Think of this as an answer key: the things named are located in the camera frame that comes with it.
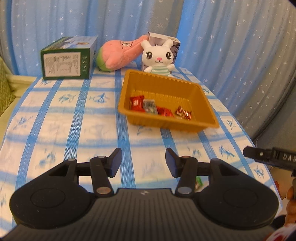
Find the blue star curtain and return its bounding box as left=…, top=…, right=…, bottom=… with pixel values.
left=0, top=0, right=296, bottom=149

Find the person's right hand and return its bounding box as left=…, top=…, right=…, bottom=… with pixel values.
left=286, top=187, right=296, bottom=223

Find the dark red foil candy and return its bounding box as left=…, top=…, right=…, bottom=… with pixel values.
left=174, top=105, right=192, bottom=121

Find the white bunny plush toy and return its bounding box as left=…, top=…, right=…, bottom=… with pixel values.
left=141, top=39, right=175, bottom=77

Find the red white printed clothing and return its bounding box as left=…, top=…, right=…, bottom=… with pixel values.
left=266, top=224, right=296, bottom=241

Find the large red candy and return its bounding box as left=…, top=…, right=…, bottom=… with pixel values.
left=129, top=95, right=145, bottom=112

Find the orange plastic tray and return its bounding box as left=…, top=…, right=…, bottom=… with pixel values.
left=118, top=69, right=220, bottom=133

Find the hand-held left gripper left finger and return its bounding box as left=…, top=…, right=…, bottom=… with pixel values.
left=47, top=148, right=123, bottom=197

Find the green cardboard box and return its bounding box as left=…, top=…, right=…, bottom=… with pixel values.
left=40, top=36, right=98, bottom=80

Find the pink plush toy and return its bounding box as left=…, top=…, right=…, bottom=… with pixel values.
left=97, top=35, right=149, bottom=72

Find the white dark printed box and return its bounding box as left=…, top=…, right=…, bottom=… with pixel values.
left=148, top=32, right=181, bottom=67

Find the cream sofa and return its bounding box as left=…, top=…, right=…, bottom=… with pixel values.
left=0, top=74, right=37, bottom=130

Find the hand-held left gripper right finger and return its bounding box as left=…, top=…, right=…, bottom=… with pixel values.
left=165, top=148, right=240, bottom=198

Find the clear nut bar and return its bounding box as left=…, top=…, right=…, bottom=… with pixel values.
left=142, top=98, right=159, bottom=115

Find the blue white checked tablecloth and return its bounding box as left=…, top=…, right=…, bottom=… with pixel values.
left=0, top=67, right=286, bottom=232

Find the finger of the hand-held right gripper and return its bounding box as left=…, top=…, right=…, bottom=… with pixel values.
left=243, top=146, right=274, bottom=164

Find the green zigzag pillow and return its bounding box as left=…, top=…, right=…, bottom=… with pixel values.
left=0, top=57, right=15, bottom=116

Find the green yellow wrapped candy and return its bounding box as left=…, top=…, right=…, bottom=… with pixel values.
left=195, top=176, right=204, bottom=192

